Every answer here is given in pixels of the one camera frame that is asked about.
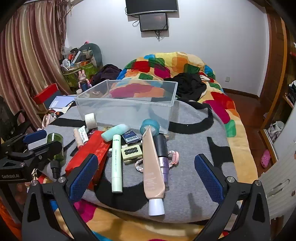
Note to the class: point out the pink clog shoe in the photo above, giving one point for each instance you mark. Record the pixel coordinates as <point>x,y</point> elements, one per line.
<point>266,158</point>

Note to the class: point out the striped pink curtain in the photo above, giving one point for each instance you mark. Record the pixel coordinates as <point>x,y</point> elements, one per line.
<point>30,58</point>

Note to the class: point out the white plastic chair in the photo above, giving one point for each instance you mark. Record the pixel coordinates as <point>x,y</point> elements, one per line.
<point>277,180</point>

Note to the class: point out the green storage bag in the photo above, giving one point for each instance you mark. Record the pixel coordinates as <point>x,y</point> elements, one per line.
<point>71,77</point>

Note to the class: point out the pink lipstick tube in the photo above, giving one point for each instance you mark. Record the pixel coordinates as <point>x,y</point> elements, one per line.
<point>78,139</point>

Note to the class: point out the purple bottle with black cap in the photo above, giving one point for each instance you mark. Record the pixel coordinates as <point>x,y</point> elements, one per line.
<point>160,144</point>

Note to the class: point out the pink rabbit figure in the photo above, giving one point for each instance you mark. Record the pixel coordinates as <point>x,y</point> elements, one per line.
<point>82,78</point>

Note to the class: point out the dark purple clothing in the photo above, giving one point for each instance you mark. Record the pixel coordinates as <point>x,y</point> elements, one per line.
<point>107,73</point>

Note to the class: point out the green compact with black dots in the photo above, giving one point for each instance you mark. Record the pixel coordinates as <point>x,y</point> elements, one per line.
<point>131,153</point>

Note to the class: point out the colourful patchwork blanket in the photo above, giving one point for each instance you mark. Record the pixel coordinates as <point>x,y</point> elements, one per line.
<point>222,102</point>

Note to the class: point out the blue notebook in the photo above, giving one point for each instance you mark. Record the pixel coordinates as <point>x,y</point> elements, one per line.
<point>61,100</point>

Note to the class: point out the white tape roll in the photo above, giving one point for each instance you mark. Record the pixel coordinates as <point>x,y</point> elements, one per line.
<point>90,120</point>

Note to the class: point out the red gift box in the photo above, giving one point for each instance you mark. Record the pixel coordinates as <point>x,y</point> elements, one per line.
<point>45,93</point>

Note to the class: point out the small white tube red print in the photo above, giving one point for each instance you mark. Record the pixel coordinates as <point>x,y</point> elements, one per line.
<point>83,134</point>

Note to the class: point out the clear plastic storage box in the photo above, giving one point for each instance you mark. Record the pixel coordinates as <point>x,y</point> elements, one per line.
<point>129,109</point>

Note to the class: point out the black clothing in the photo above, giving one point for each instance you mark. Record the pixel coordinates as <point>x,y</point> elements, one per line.
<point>189,85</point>

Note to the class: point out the wooden wardrobe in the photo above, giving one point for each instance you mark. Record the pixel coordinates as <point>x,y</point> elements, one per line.
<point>275,69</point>

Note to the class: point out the grey plush toy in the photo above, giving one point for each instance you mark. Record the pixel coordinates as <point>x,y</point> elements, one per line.
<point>94,52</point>

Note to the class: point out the beige tube with white cap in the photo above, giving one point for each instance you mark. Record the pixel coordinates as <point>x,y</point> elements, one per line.
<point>151,171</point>

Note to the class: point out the pale green long tube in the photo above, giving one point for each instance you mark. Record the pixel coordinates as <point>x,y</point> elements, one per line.
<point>116,166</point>

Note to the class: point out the teal tape roll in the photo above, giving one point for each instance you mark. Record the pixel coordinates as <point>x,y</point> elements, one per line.
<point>156,126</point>

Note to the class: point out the mint green bottle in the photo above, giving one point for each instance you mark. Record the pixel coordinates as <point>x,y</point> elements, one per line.
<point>114,133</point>

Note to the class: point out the white shoes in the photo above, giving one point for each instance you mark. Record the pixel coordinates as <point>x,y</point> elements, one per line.
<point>275,131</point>

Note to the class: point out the navy card box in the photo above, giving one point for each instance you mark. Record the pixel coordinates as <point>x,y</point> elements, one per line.
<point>130,137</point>

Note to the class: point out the red carton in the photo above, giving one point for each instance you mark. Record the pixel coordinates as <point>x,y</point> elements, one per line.
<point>97,148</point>

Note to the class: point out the dark green pump bottle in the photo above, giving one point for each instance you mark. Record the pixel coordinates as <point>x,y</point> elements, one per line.
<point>55,138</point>

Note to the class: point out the small black monitor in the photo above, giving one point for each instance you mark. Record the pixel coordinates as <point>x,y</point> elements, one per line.
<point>153,22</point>

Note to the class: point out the grey black patterned blanket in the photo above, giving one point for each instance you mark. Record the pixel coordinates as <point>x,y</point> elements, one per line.
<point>196,143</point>

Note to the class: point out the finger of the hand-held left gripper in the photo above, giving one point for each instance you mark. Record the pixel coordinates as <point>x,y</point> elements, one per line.
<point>49,149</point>
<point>34,136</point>

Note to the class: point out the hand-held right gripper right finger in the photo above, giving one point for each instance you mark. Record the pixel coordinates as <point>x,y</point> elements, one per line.
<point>208,178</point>

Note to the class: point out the black wall television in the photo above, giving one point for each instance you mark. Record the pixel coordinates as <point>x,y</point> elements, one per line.
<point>151,5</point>

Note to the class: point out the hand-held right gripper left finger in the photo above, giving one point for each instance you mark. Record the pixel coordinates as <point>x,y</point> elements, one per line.
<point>83,178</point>

